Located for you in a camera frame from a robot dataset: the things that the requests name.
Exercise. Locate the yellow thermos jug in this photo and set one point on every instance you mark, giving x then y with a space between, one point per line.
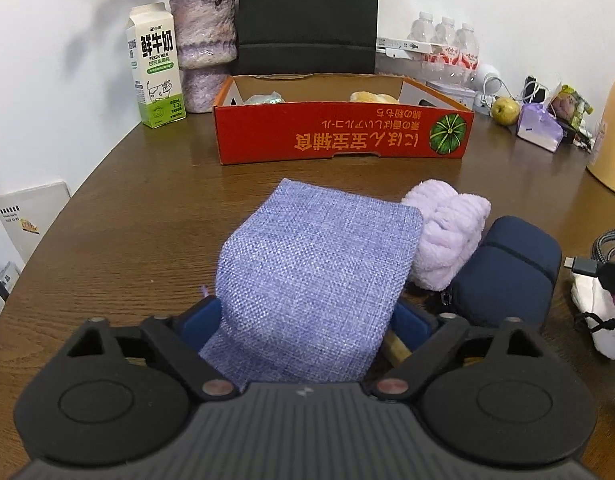
612 135

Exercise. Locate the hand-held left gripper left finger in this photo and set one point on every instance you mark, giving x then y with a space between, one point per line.
202 322

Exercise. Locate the yellow fluffy item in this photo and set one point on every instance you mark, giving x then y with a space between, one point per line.
372 97

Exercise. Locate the clear plastic food container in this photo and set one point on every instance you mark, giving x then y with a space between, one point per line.
392 65

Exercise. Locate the navy zip case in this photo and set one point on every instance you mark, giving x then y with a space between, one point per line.
507 270

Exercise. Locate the black paper bag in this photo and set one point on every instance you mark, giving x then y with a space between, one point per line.
307 10

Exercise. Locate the blue woven fabric pouch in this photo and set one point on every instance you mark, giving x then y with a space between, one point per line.
312 270

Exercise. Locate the colourful snack packet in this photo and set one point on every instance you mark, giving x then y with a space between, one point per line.
570 102

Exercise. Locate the yellow wooden piece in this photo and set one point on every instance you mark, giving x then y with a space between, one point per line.
398 352

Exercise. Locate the grey tin box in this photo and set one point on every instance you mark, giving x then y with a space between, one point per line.
455 92

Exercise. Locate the small black box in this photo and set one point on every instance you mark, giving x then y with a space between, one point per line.
575 132

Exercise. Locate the pale green wrapped item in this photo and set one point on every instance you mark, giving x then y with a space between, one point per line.
265 99

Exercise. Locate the red cardboard box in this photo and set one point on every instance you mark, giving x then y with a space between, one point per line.
337 135

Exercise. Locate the purple tissue pack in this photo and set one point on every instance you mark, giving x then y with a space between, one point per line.
537 127

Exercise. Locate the purple mottled vase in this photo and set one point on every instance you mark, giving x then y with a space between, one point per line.
202 50

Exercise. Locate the white flat panel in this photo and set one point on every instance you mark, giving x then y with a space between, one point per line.
32 210

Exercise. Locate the white green milk carton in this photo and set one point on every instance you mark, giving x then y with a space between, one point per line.
157 70

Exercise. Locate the lavender towel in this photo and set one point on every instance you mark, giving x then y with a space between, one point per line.
447 230

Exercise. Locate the flat white box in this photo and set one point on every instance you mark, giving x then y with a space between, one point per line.
397 45

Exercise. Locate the green apple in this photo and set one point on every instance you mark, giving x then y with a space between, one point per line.
505 110

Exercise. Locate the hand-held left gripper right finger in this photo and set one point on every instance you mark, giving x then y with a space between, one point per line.
412 327

